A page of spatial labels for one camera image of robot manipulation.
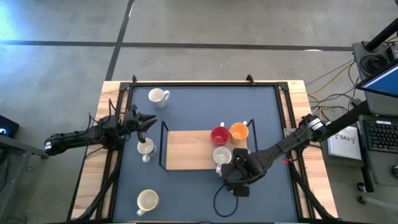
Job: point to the wooden shelf with black frame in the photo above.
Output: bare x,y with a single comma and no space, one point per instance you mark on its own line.
186,149

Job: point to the black pole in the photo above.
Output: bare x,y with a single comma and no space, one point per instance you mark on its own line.
381,37

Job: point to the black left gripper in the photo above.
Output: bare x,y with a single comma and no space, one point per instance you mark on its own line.
131,122

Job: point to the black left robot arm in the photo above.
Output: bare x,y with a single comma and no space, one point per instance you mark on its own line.
77,138

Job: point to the orange coffee mug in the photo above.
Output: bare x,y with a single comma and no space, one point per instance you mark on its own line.
238,132

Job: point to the plain white coffee mug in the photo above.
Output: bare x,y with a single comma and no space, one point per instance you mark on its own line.
157,96

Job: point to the black backlit keyboard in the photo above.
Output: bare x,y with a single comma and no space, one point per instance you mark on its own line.
382,137

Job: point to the blue-grey table mat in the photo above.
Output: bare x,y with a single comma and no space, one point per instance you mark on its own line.
202,105

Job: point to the laptop with blue screen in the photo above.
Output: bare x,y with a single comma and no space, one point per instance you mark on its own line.
384,82

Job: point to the grey equipment cart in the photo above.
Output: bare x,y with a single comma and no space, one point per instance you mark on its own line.
381,105

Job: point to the black aluminium table frame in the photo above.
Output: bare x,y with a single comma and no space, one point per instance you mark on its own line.
124,86

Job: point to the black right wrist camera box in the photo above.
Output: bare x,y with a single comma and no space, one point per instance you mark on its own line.
241,190

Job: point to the grey metal bracket plate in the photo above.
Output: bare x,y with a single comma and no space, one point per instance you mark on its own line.
287,132

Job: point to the black device with blue light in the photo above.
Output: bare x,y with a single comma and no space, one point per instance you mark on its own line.
7,124

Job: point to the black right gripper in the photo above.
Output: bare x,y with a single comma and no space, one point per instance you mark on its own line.
242,171

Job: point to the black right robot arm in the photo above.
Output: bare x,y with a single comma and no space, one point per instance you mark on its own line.
286,143

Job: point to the black diagonal support bar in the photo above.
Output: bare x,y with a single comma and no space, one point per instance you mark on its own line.
348,119

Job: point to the white paper sheet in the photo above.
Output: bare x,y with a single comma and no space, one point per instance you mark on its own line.
345,146

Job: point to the yellow-rimmed patterned coffee mug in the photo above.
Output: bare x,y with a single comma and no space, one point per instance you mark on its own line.
147,200

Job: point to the small red tag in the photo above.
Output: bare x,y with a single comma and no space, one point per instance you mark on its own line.
287,161

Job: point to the grey side table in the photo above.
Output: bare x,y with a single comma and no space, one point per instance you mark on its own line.
15,149

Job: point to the pale grey coffee mug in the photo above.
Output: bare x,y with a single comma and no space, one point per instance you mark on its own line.
147,150
222,155

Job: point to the black caster wheel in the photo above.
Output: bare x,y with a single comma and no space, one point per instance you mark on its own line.
361,187
362,200

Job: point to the red coffee mug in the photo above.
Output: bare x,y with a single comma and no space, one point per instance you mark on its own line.
220,137

